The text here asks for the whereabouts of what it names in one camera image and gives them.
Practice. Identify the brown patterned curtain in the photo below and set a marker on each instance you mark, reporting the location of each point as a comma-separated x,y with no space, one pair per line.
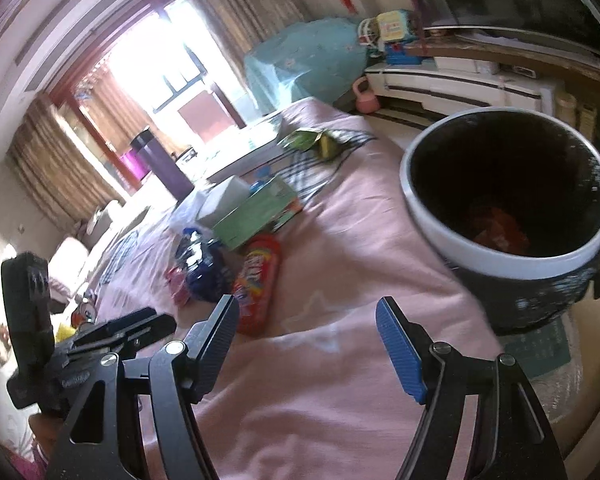
55,165
245,5

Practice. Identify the white box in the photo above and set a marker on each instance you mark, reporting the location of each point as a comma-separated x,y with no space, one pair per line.
462,64

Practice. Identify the white television cabinet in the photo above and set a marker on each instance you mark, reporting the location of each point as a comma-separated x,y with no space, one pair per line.
455,85

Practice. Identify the white foam block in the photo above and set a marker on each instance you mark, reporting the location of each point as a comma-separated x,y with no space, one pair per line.
222,200

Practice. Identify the white sofa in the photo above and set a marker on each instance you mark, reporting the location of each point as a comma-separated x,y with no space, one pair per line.
80,250

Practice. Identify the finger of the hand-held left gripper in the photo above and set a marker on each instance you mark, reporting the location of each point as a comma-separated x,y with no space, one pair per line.
145,332
125,321

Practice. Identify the toy cash register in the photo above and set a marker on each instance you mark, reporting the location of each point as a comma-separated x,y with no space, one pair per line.
392,30

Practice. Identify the small red wrapper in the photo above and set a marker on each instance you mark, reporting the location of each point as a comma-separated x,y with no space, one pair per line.
177,285

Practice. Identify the orange snack packet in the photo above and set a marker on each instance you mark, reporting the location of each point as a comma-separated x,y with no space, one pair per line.
502,235

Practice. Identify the teal cover cloth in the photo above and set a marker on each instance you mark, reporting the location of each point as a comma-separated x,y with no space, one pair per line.
305,65

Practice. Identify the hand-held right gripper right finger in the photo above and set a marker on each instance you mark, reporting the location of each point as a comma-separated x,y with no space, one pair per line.
400,350

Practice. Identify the wooden toy rack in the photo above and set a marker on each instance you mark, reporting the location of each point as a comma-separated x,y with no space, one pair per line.
587,119

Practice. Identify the dark blue snack packet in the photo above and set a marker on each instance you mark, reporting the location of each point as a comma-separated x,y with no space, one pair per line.
205,265

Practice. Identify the pink blanket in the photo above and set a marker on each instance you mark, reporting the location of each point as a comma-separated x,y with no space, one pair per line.
340,260

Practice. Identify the blue plastic bottle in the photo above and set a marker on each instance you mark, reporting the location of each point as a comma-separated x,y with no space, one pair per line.
261,182

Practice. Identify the crushed green carton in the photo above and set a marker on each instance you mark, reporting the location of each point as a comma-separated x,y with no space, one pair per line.
302,141

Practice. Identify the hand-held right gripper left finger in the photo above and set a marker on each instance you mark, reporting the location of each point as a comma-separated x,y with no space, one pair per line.
217,340

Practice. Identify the green cardboard box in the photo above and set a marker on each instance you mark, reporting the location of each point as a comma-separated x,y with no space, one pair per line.
255,212

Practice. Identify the green printed sheet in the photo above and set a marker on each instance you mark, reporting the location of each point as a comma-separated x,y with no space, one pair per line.
540,350

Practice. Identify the black white-rimmed trash bin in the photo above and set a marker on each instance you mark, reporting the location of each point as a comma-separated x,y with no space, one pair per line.
485,260

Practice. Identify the pink kettlebell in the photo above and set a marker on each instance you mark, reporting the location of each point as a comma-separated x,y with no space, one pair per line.
366,100

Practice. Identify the dark tall appliance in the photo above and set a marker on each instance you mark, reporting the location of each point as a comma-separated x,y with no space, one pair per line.
157,160

